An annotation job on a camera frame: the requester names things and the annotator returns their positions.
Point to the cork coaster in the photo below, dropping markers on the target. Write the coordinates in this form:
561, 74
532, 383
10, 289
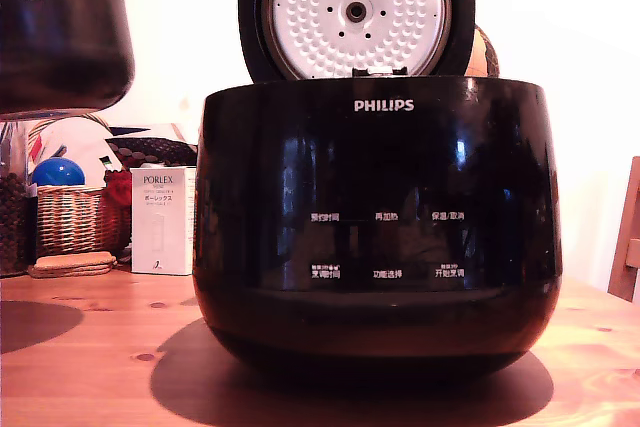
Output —
75, 261
65, 273

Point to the rice cooker lid, white plate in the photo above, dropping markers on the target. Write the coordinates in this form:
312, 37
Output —
310, 7

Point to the dark dotted pouch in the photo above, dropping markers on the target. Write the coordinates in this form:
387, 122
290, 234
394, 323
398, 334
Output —
150, 151

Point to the wooden chair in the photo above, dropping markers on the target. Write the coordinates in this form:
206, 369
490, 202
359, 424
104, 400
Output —
627, 247

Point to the blue ball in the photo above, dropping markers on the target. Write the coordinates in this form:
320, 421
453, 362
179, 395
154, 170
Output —
57, 173

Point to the white printed paper bag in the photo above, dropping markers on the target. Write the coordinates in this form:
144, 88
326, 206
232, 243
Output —
80, 144

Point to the black cooking pot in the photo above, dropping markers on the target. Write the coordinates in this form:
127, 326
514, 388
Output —
65, 47

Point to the white Porlex box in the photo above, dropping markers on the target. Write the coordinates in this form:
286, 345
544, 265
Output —
162, 227

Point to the red knitted fabric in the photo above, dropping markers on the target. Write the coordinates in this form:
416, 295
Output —
119, 189

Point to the brown round woven object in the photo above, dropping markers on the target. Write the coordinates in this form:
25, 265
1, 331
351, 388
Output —
484, 54

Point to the black Philips rice cooker body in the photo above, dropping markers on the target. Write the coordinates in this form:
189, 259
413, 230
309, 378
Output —
380, 177

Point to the woven wicker basket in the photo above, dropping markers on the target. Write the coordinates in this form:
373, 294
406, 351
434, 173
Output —
70, 219

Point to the glass jar of coffee beans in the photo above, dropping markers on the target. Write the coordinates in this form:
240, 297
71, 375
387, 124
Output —
11, 217

